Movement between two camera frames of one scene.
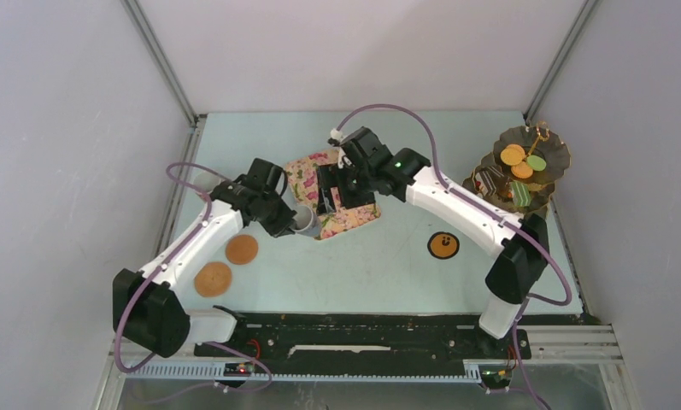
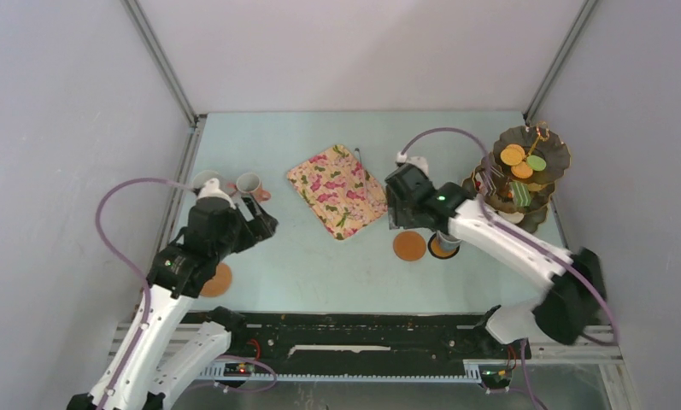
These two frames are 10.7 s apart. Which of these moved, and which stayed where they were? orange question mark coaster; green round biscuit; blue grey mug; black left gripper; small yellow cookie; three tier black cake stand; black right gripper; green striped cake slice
Moved: black left gripper; blue grey mug; black right gripper
Stayed: green round biscuit; three tier black cake stand; orange question mark coaster; green striped cake slice; small yellow cookie
